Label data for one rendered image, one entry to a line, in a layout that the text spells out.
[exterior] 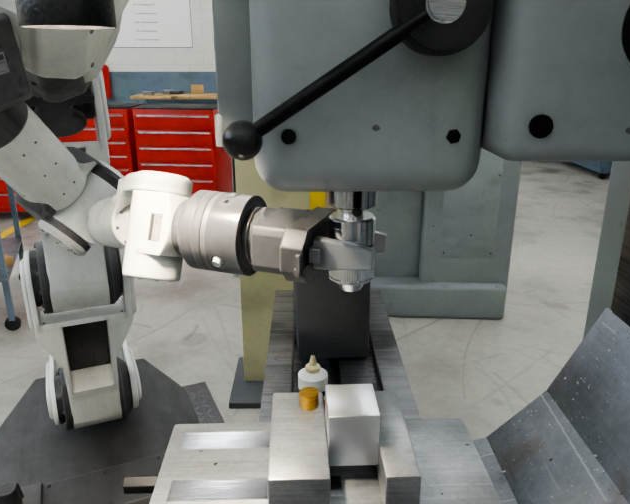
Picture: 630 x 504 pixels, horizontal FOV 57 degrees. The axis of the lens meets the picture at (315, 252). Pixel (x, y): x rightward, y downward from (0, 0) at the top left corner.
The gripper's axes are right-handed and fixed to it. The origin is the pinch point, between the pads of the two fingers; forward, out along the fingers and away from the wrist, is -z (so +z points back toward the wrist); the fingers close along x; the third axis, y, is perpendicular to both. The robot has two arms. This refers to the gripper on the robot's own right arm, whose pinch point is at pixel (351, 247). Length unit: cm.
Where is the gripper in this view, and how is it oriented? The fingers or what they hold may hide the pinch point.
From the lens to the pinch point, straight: 59.0
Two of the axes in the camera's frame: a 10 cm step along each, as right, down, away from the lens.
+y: -0.1, 9.5, 3.3
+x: 3.3, -3.0, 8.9
